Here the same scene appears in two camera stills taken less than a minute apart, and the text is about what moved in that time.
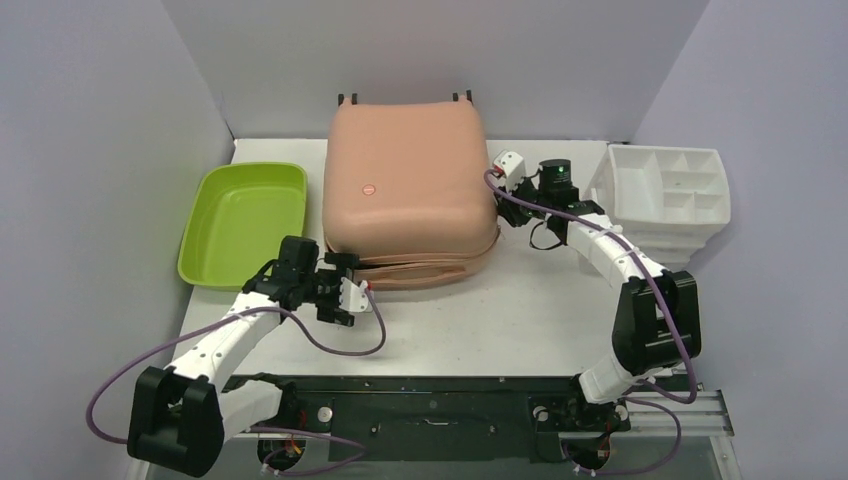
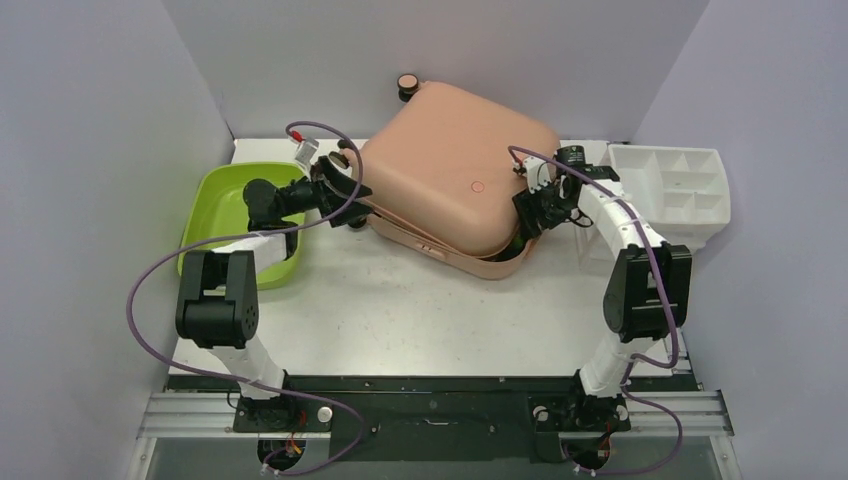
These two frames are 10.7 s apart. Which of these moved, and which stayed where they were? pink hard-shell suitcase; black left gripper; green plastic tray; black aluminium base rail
Moved: black left gripper; pink hard-shell suitcase
Stayed: green plastic tray; black aluminium base rail
